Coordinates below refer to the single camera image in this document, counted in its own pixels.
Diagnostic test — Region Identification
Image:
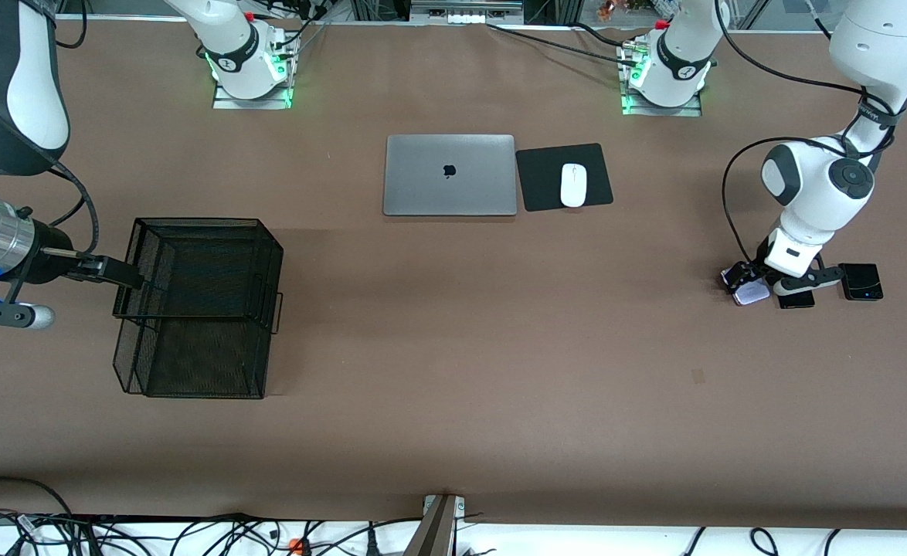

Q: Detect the small black flip phone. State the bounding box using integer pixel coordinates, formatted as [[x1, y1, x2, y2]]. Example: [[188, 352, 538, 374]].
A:
[[837, 263, 885, 302]]

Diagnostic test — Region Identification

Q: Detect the silver closed laptop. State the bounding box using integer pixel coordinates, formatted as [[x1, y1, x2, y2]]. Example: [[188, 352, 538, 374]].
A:
[[382, 134, 518, 217]]

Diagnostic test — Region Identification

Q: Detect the grey power strip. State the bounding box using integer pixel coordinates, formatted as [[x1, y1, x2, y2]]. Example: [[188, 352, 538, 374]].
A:
[[409, 0, 524, 25]]

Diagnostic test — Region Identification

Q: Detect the lavender flip phone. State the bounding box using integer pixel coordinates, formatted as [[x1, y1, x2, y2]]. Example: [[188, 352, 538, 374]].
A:
[[720, 266, 771, 307]]

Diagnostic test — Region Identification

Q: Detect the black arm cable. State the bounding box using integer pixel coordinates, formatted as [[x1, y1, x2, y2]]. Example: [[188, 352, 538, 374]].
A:
[[36, 0, 103, 257], [712, 0, 899, 267]]

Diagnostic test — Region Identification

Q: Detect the white computer mouse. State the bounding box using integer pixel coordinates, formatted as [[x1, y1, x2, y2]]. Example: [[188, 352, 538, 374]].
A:
[[560, 163, 588, 209]]

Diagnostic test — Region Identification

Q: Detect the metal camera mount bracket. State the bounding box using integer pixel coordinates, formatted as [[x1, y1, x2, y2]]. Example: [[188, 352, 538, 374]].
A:
[[403, 494, 466, 556]]

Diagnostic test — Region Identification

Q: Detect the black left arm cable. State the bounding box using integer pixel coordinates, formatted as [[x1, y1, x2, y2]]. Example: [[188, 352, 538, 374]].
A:
[[712, 0, 899, 267]]

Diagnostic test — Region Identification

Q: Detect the black mouse pad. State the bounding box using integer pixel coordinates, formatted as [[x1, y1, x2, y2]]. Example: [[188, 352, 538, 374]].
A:
[[515, 143, 615, 212]]

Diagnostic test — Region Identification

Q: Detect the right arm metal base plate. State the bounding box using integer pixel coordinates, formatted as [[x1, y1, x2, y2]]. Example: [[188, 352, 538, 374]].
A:
[[212, 46, 296, 110]]

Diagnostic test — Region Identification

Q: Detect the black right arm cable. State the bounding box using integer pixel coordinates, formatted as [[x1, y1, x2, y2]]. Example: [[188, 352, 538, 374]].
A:
[[36, 0, 103, 257]]

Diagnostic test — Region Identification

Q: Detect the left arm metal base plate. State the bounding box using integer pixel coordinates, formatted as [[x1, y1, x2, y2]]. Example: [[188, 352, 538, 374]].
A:
[[622, 42, 703, 118]]

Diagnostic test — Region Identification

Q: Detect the black wire mesh basket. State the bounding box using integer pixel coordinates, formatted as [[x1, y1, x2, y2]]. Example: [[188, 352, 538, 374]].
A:
[[112, 218, 284, 400]]

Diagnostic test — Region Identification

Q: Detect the black cable on table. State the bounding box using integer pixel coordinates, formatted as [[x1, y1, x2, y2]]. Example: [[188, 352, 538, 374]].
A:
[[487, 22, 640, 66]]

